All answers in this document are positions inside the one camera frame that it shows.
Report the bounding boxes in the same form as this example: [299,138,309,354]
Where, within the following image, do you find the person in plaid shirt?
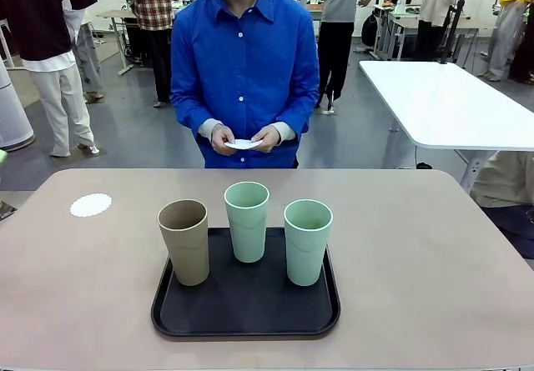
[120,0,188,108]

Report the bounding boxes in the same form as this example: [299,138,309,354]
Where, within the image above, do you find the black plastic serving tray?
[150,227,341,338]

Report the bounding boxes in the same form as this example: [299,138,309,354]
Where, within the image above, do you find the person's left forearm blue sleeve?
[273,103,319,145]

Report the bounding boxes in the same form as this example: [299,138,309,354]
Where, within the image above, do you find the tall tan cup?
[157,198,210,287]

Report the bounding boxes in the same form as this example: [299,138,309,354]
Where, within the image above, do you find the person beige top navy trousers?
[470,149,534,259]

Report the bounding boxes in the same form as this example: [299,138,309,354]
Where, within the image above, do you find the black backpack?
[360,12,380,48]

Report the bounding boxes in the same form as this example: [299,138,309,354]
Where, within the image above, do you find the person black top cream trousers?
[0,0,101,158]

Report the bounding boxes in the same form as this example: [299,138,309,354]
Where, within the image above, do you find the tall pale green cup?
[283,199,335,287]
[224,181,270,263]

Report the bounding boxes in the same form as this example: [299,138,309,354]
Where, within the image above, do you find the wooden desk white legs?
[96,10,139,77]

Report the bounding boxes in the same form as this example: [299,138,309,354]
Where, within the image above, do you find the person in blue shirt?
[169,0,321,170]

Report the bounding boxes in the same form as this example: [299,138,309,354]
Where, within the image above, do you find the white scalloped paper coaster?
[224,138,264,151]
[69,193,113,219]

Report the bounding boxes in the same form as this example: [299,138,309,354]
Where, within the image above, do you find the white cylindrical air purifier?
[0,58,37,152]

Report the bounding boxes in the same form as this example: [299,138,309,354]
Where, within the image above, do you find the person in grey trousers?
[62,0,105,104]

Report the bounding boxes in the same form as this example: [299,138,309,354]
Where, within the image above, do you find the black tripod pole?
[440,0,476,66]

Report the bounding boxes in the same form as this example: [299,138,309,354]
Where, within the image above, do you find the person's left hand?
[251,124,282,154]

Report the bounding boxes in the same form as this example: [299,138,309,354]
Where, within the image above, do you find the grey background workbench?
[373,6,481,62]

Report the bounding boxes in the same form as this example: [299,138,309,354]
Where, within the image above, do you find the person's right forearm blue sleeve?
[174,103,224,145]

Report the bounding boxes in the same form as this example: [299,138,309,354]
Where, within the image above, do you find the person's right hand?
[210,124,237,156]

